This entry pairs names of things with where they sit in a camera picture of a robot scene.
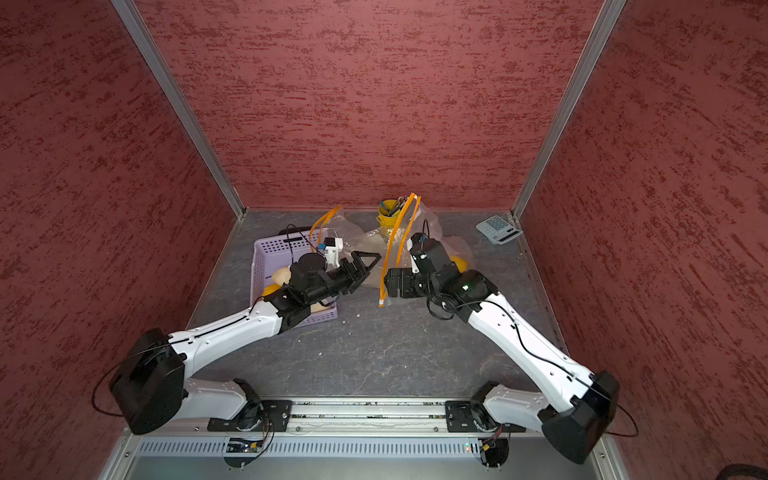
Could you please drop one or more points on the yellow fruit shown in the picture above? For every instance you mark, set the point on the yellow fruit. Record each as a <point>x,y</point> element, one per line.
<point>460,263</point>

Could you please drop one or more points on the aluminium front rail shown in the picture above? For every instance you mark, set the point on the aluminium front rail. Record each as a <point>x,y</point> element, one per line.
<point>360,414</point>

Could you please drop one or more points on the yellow pen cup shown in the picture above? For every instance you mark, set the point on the yellow pen cup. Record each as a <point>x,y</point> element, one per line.
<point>387,222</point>

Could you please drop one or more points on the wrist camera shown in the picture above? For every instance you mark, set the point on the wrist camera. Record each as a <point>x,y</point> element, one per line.
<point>331,249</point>
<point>420,245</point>

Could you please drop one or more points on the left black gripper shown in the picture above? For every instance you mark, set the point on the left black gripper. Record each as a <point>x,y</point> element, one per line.
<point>355,278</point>

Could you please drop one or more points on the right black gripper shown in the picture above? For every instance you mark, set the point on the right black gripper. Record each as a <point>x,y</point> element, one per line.
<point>408,288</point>

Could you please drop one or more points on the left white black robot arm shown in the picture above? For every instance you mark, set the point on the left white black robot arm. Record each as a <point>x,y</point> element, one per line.
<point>156,383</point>

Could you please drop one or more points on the beige round fruit bag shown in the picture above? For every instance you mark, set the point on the beige round fruit bag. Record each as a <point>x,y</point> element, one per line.
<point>281,276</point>

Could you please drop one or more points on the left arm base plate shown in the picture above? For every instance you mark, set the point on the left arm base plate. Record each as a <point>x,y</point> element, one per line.
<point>269,416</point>

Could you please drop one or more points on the pens in cup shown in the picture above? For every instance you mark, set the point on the pens in cup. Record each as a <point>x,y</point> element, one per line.
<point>391,207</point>

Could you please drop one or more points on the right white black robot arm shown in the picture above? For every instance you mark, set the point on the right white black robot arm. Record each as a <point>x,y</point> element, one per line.
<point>476,301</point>

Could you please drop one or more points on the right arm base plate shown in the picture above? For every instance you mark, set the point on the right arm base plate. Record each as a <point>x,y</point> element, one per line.
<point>471,417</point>

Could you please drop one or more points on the yellow pear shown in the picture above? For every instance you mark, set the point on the yellow pear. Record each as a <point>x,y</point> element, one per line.
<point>270,289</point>

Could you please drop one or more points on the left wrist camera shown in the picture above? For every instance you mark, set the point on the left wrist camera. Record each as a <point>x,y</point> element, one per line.
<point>331,249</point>

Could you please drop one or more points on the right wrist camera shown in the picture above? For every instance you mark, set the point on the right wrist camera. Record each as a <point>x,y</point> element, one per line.
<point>420,245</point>

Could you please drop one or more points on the grey calculator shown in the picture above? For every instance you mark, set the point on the grey calculator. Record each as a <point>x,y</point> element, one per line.
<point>498,230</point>

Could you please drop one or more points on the lilac perforated plastic basket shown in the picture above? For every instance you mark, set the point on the lilac perforated plastic basket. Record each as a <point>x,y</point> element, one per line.
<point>273,253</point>

